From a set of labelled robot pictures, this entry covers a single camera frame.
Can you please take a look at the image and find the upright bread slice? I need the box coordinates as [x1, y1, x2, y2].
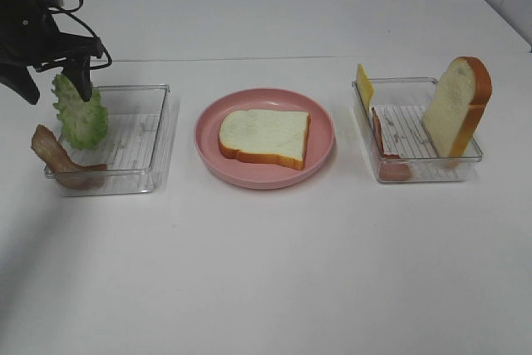
[422, 57, 492, 158]

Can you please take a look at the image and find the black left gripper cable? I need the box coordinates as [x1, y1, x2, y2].
[31, 0, 114, 73]

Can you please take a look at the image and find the green lettuce leaf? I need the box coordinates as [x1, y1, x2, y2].
[52, 74, 109, 150]

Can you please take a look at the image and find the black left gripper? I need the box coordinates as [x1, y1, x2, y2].
[0, 0, 102, 105]

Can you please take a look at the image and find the clear plastic tray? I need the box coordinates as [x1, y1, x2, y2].
[44, 85, 180, 196]
[352, 77, 483, 184]

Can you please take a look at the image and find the pink round plate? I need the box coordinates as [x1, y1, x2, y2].
[195, 88, 335, 190]

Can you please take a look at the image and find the bread slice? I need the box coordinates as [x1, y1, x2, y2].
[422, 57, 492, 158]
[218, 109, 311, 170]

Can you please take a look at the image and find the clear right plastic tray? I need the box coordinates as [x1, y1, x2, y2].
[352, 77, 483, 184]

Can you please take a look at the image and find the clear left plastic tray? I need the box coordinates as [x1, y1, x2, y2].
[44, 85, 180, 196]

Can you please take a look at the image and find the yellow cheese slice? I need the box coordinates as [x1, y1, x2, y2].
[355, 63, 375, 115]

